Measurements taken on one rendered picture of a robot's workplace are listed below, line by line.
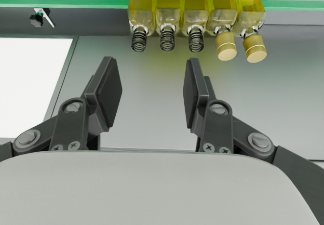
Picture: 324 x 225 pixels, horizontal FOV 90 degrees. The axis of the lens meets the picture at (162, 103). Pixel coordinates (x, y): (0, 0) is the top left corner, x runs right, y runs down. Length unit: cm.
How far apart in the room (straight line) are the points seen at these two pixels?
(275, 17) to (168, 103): 48
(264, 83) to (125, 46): 42
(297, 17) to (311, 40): 9
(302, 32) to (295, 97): 27
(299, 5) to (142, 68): 45
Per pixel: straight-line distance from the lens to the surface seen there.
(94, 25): 68
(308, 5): 63
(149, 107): 40
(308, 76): 64
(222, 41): 35
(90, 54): 54
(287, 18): 74
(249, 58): 37
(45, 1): 61
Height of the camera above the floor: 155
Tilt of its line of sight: 25 degrees down
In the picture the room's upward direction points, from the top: 178 degrees counter-clockwise
